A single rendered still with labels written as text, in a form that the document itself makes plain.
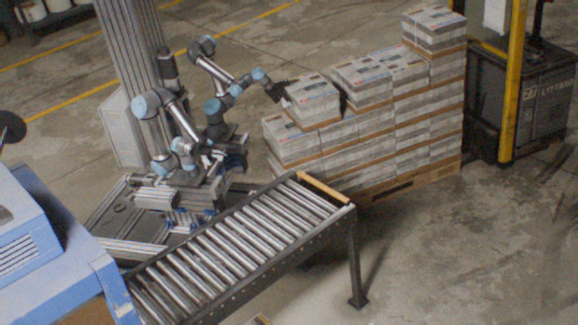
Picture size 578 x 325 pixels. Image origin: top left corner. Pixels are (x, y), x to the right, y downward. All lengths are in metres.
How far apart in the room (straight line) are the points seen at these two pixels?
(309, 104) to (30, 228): 2.13
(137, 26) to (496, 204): 2.80
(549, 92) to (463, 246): 1.39
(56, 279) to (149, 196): 1.70
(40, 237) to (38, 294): 0.20
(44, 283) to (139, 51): 1.74
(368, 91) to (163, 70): 1.34
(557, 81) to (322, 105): 1.88
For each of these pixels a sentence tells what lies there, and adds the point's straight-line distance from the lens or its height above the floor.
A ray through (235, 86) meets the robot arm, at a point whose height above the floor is 1.24.
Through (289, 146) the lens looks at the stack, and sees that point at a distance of 3.83.
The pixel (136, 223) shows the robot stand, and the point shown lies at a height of 0.21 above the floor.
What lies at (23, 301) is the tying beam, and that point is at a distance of 2.15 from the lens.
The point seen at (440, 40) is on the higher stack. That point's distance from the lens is 4.10.
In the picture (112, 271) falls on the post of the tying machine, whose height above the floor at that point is 1.51.
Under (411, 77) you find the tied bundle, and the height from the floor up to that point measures 0.99.
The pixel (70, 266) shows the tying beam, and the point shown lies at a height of 1.55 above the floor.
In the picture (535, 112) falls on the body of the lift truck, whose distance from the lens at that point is 4.80.
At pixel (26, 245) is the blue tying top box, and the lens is 2.19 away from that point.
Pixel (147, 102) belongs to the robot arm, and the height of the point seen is 1.43.
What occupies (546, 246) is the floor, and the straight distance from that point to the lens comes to 4.26.
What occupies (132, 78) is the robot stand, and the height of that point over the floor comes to 1.43.
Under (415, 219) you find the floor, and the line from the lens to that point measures 4.35.
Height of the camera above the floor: 2.90
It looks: 35 degrees down
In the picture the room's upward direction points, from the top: 9 degrees counter-clockwise
